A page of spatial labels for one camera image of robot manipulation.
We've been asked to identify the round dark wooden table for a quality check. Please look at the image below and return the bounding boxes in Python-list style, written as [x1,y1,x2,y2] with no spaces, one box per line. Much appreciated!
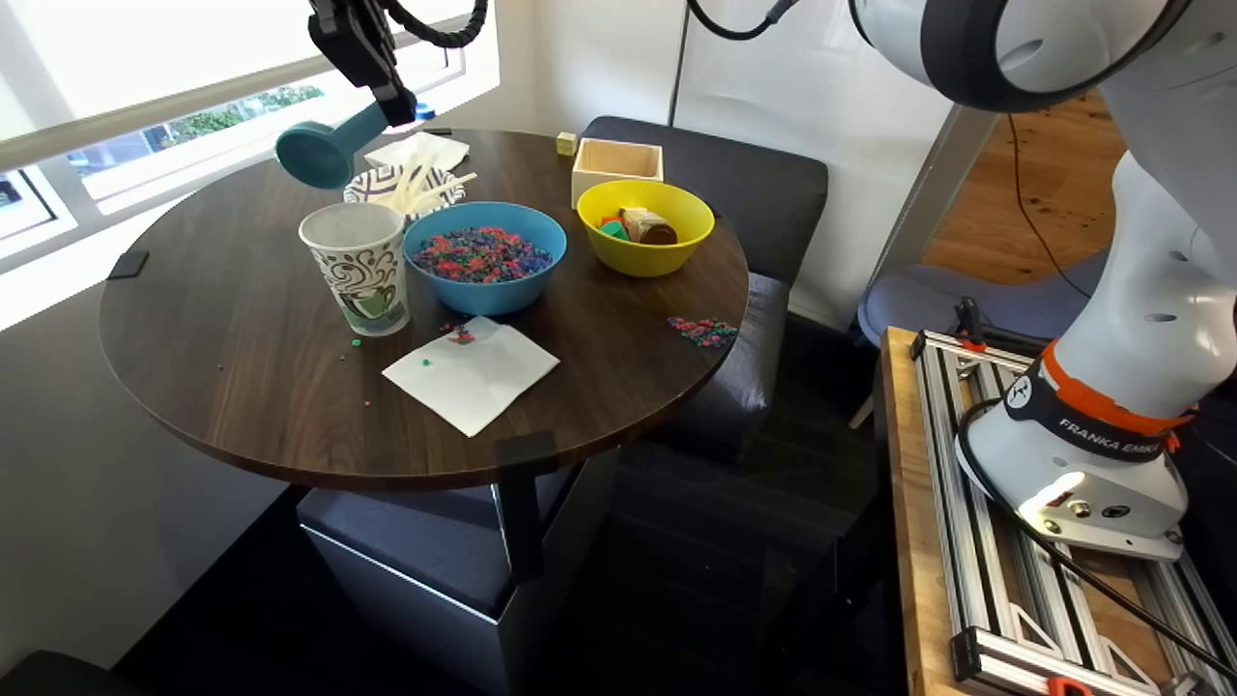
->
[102,162,748,486]

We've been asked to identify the light blue chair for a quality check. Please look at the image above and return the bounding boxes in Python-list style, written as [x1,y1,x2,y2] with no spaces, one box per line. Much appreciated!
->
[860,257,1105,351]

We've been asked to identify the wooden box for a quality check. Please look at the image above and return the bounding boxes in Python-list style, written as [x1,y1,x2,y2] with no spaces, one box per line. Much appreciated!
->
[574,140,667,198]

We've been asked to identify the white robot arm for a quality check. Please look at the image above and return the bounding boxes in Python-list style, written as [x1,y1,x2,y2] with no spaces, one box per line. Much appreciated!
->
[852,0,1237,560]

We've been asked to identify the spice jar brown lid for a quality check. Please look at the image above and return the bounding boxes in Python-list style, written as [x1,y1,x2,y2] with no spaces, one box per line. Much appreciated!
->
[618,208,677,243]

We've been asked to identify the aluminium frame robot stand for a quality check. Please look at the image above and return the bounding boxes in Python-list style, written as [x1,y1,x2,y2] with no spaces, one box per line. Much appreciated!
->
[883,328,1237,696]

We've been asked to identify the teal measuring scoop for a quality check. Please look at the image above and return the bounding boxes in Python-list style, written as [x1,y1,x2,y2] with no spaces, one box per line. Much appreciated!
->
[275,105,388,190]

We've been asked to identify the white napkin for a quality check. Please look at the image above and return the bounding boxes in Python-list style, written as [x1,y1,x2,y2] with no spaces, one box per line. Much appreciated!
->
[388,316,556,439]

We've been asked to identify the yellow bowl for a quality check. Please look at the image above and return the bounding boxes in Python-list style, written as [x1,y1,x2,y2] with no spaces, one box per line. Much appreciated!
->
[576,181,717,280]

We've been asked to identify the small wooden cube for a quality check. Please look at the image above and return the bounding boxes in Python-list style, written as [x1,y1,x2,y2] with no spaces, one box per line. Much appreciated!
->
[554,133,576,158]

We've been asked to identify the dark grey armchair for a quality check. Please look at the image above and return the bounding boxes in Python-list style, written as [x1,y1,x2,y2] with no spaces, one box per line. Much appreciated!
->
[587,116,829,466]

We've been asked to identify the patterned paper cup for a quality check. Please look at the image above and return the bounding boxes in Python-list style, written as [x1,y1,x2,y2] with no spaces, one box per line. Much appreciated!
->
[299,203,410,336]

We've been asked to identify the blue cereal bowl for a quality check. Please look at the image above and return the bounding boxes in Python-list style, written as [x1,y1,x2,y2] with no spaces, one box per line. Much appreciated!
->
[402,203,569,316]

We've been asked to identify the spilled cereal pile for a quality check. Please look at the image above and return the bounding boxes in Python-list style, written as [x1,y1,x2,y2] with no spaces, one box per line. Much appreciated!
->
[668,316,740,347]

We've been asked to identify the patterned small bowl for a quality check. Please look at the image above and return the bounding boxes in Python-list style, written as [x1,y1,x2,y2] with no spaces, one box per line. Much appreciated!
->
[344,168,463,220]

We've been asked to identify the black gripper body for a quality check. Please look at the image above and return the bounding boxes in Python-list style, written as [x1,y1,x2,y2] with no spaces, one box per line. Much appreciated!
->
[310,0,405,98]

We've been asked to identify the black cable chain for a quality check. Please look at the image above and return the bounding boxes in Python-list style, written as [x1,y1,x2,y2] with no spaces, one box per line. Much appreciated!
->
[384,0,495,53]

